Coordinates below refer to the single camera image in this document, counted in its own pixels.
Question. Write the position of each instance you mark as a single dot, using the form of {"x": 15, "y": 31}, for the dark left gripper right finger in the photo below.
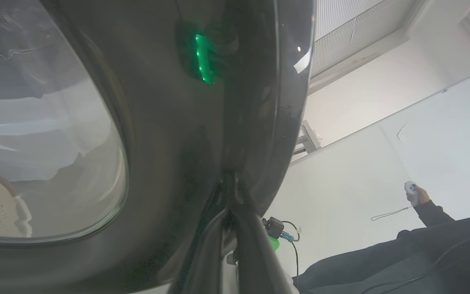
{"x": 255, "y": 253}

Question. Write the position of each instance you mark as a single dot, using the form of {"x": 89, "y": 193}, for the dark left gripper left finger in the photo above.
{"x": 212, "y": 245}

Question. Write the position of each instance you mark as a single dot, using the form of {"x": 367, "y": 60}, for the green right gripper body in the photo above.
{"x": 274, "y": 244}

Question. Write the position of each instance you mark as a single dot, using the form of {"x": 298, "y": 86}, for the dark washing machine door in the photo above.
{"x": 169, "y": 134}

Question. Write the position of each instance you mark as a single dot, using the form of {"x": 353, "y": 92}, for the white handheld controller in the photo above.
{"x": 410, "y": 190}

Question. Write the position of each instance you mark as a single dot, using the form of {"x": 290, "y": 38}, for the dark-sleeved person forearm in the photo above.
{"x": 435, "y": 212}

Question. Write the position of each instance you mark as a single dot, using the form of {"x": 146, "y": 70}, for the bare person hand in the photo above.
{"x": 422, "y": 197}

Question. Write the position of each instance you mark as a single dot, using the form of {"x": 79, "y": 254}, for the person body in dark clothes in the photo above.
{"x": 422, "y": 261}

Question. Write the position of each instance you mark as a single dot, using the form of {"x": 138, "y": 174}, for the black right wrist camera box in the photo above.
{"x": 273, "y": 226}

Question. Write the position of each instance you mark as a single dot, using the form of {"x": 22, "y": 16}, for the white metal ladder frame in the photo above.
{"x": 308, "y": 141}

